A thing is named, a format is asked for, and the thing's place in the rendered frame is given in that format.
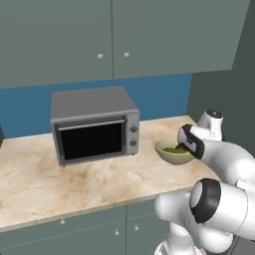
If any grey-green base cupboard door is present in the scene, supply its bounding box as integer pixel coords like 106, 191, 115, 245
126, 212, 171, 255
0, 218, 128, 255

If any silver oven door handle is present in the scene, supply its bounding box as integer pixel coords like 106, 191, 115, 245
57, 120, 127, 131

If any black glass oven door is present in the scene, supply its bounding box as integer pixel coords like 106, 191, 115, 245
54, 116, 129, 164

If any dark grey tall cabinet panel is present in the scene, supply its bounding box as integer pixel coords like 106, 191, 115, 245
185, 0, 255, 142

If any cream bowl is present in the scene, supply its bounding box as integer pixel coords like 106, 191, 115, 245
153, 136, 197, 166

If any dark green avocado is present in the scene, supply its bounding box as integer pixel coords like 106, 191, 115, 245
176, 142, 193, 156

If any grey toaster oven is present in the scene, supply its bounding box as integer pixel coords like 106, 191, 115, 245
50, 86, 141, 167

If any green cucumber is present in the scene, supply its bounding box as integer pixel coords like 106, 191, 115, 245
161, 146, 181, 155

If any grey-green drawer front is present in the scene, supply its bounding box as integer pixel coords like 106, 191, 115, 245
0, 205, 128, 251
126, 198, 157, 220

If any grey-green wall cupboard door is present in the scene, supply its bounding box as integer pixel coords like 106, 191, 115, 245
111, 0, 251, 81
0, 0, 115, 90

